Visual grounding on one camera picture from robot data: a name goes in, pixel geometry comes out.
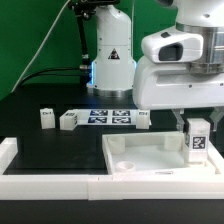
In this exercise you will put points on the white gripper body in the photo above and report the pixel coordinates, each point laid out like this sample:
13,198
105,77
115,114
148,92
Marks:
171,86

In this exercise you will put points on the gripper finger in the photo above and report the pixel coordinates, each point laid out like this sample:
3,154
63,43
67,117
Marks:
180,123
216,116

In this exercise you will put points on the white square tabletop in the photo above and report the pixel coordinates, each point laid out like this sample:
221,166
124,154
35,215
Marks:
150,153

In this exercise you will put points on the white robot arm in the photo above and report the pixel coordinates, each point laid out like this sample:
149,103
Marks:
197,39

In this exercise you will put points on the white sheet with tags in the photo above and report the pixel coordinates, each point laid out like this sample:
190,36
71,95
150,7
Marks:
104,116

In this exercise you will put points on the white U-shaped fence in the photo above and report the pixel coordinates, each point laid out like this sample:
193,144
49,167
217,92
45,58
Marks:
102,187

